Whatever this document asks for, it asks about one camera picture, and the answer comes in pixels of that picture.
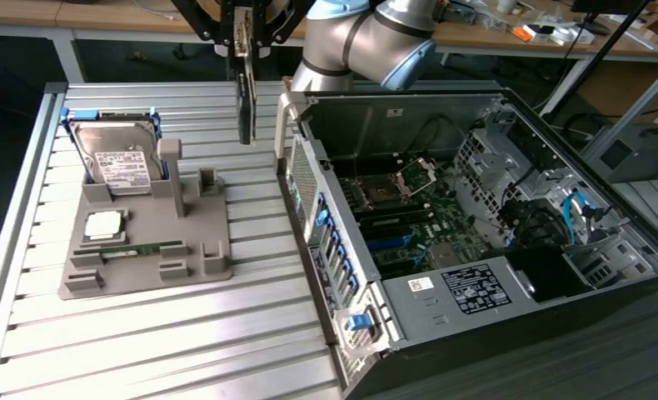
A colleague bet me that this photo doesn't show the silver CPU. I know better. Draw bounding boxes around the silver CPU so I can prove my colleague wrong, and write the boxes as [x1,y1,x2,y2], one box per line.
[82,210,126,243]

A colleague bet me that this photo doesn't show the grey desktop tower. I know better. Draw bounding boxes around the grey desktop tower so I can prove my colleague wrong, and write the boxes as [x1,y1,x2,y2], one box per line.
[581,120,658,184]

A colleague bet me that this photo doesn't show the silver socket cover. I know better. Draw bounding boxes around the silver socket cover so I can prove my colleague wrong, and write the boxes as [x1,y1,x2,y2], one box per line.
[393,157,438,198]

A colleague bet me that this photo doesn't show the hard disk with blue carrier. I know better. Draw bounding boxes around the hard disk with blue carrier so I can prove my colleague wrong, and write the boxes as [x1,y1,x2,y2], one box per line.
[59,107,166,197]

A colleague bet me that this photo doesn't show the green RAM stick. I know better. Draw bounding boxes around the green RAM stick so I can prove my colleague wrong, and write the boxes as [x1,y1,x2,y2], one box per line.
[74,241,185,258]

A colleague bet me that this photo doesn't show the black open PC case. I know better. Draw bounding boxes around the black open PC case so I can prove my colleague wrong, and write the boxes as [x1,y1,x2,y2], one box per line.
[272,81,658,400]

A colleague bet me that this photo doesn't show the black RAM stick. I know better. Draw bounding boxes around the black RAM stick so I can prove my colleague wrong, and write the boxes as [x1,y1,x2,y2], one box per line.
[358,209,436,231]

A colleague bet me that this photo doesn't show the black stand pole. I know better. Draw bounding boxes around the black stand pole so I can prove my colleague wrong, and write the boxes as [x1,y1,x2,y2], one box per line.
[537,0,656,117]

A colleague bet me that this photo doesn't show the grey parts rack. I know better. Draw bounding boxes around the grey parts rack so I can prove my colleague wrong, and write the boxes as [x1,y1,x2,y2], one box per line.
[55,137,236,301]

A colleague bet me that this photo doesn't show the black plastic shroud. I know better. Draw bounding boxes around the black plastic shroud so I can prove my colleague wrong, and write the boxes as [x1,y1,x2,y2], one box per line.
[503,245,595,304]

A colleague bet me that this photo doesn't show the wooden desk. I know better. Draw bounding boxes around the wooden desk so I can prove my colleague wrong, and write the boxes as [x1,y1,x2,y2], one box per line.
[0,0,658,66]

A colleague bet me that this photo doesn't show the green motherboard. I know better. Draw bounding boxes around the green motherboard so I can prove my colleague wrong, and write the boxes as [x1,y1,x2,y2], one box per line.
[336,156,511,281]

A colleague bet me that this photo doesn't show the blue wire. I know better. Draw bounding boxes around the blue wire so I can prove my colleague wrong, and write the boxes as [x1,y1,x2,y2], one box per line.
[560,189,601,248]

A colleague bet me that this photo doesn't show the metal disk bay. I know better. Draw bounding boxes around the metal disk bay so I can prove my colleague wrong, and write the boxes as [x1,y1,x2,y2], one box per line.
[453,124,536,201]

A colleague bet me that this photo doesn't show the blue expansion slot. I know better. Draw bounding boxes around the blue expansion slot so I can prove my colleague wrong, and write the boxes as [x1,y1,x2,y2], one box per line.
[368,236,414,252]

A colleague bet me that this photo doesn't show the CPU socket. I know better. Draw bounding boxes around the CPU socket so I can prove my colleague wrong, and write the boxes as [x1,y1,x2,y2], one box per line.
[354,174,406,208]

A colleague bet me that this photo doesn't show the aluminium frame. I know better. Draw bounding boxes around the aluminium frame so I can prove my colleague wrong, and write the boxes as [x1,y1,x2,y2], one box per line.
[616,69,658,138]

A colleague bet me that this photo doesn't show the silver chipset heatsink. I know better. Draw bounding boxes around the silver chipset heatsink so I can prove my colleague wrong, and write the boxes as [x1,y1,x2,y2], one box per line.
[426,243,458,268]

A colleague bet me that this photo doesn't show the grey power supply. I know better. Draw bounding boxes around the grey power supply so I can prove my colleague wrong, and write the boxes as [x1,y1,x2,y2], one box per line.
[381,256,524,343]

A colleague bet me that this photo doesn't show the black graphics card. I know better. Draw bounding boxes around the black graphics card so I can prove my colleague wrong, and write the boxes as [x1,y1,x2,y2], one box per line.
[225,7,261,147]

